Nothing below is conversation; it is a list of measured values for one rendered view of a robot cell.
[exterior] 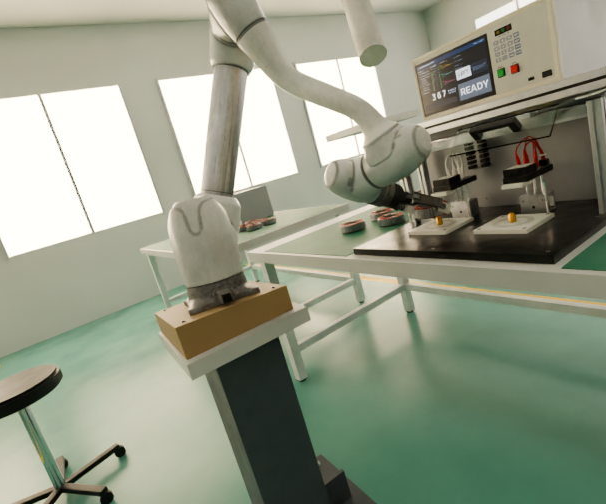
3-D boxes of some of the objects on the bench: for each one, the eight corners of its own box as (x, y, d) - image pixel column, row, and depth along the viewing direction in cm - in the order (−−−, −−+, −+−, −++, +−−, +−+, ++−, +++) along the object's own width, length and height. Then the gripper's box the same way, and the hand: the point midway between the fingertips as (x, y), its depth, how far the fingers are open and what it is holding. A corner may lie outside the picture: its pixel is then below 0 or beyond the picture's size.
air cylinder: (471, 216, 134) (468, 200, 133) (452, 217, 140) (449, 202, 139) (480, 212, 136) (477, 196, 135) (460, 213, 143) (458, 198, 141)
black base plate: (554, 264, 83) (553, 254, 83) (354, 254, 137) (352, 248, 136) (635, 203, 107) (634, 195, 107) (438, 215, 161) (437, 209, 160)
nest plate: (527, 233, 100) (526, 229, 100) (473, 234, 113) (472, 230, 113) (555, 216, 108) (554, 212, 108) (501, 218, 121) (501, 215, 120)
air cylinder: (548, 212, 113) (545, 194, 112) (521, 214, 120) (518, 196, 119) (556, 207, 116) (553, 189, 115) (529, 209, 122) (527, 192, 121)
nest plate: (446, 234, 121) (445, 230, 120) (408, 235, 133) (407, 231, 133) (474, 220, 128) (473, 216, 128) (435, 221, 141) (435, 218, 141)
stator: (394, 226, 161) (392, 217, 160) (374, 227, 170) (372, 219, 169) (411, 218, 167) (409, 210, 167) (390, 220, 176) (388, 212, 176)
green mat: (346, 256, 137) (346, 255, 137) (264, 251, 188) (263, 251, 188) (493, 187, 185) (493, 187, 185) (396, 198, 236) (396, 198, 236)
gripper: (357, 208, 126) (404, 223, 138) (415, 202, 106) (464, 220, 119) (360, 185, 126) (407, 202, 139) (419, 175, 107) (467, 196, 119)
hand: (430, 209), depth 128 cm, fingers closed on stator, 11 cm apart
